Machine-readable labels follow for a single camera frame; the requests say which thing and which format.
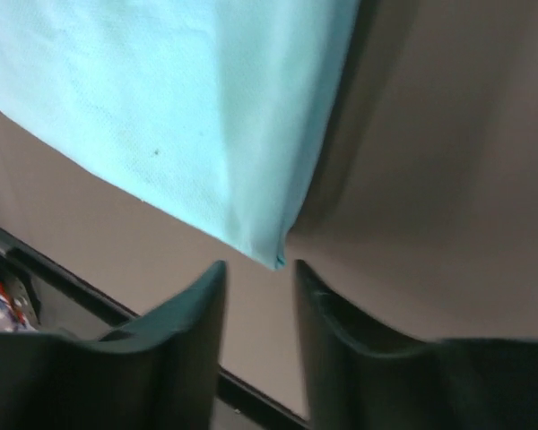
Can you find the teal green t shirt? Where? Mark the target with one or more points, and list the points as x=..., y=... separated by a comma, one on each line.
x=211, y=111

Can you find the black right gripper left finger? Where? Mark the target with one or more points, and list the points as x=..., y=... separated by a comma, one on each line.
x=157, y=371

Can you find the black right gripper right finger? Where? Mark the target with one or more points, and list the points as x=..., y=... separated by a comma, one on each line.
x=360, y=373

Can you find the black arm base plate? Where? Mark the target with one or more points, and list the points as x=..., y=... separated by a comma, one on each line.
x=61, y=300

